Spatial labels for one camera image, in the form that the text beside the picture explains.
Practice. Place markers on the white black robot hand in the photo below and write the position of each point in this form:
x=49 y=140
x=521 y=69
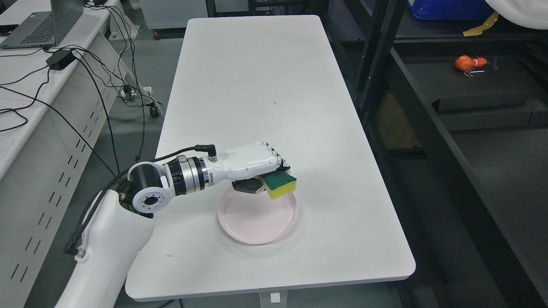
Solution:
x=242 y=164

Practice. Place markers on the green yellow sponge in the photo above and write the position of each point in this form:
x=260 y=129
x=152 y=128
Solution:
x=278 y=183

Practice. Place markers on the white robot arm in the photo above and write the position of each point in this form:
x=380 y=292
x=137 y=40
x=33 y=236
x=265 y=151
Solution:
x=119 y=222

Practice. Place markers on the dark metal shelf rack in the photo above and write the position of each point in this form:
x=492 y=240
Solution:
x=464 y=153

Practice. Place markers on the orange toy on shelf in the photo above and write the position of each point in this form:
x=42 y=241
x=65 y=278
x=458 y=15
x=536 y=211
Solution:
x=466 y=63

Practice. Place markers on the pink round plate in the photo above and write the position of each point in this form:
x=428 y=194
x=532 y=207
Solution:
x=255 y=218

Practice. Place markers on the white power strip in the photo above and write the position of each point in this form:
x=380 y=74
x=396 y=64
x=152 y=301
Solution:
x=129 y=92

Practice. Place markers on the white side desk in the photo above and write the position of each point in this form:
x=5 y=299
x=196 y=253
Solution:
x=46 y=144

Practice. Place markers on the black power adapter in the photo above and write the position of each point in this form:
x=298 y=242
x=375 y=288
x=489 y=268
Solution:
x=60 y=59

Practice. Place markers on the blue plastic bin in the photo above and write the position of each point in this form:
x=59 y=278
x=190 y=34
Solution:
x=450 y=9

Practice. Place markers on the grey laptop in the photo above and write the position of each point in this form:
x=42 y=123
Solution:
x=45 y=29

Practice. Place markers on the yellow tape strip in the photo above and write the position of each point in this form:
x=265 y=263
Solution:
x=487 y=24

